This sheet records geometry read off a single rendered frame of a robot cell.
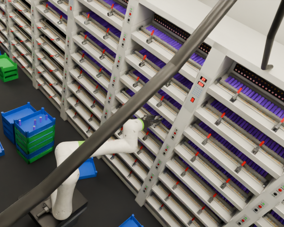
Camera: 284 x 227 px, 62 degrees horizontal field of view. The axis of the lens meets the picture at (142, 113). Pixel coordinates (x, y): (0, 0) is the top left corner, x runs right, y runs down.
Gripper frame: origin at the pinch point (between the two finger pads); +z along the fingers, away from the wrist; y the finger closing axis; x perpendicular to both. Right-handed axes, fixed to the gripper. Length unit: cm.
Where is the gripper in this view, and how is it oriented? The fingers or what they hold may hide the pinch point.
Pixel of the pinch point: (159, 118)
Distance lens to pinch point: 187.4
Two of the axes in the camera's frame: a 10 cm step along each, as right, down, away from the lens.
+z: 6.1, -1.6, 7.8
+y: -6.8, -6.0, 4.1
